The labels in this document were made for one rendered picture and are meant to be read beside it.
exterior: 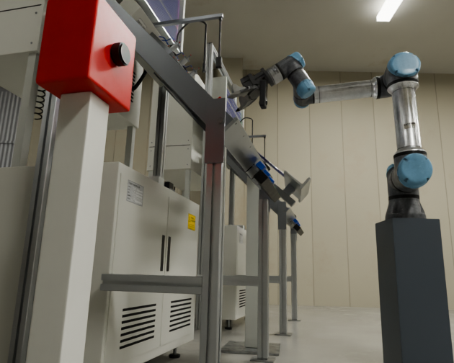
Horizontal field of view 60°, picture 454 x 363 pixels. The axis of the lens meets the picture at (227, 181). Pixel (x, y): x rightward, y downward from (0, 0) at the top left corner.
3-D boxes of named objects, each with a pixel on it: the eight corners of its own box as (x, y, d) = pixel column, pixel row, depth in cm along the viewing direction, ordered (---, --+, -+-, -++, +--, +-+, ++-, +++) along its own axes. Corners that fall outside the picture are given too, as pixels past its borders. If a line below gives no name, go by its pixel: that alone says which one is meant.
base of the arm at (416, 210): (416, 224, 164) (414, 200, 166) (434, 219, 149) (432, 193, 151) (379, 222, 164) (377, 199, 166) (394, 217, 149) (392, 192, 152)
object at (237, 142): (260, 189, 166) (272, 178, 166) (218, 137, 104) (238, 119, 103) (258, 187, 166) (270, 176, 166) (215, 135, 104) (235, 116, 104)
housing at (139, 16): (166, 93, 188) (187, 72, 188) (112, 33, 142) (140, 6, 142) (156, 82, 191) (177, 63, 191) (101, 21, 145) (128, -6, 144)
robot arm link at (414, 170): (424, 192, 152) (410, 65, 165) (437, 184, 138) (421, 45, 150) (391, 193, 154) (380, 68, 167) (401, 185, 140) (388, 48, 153)
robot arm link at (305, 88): (316, 96, 169) (303, 77, 172) (318, 84, 158) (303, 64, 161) (300, 106, 169) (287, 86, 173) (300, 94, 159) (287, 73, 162)
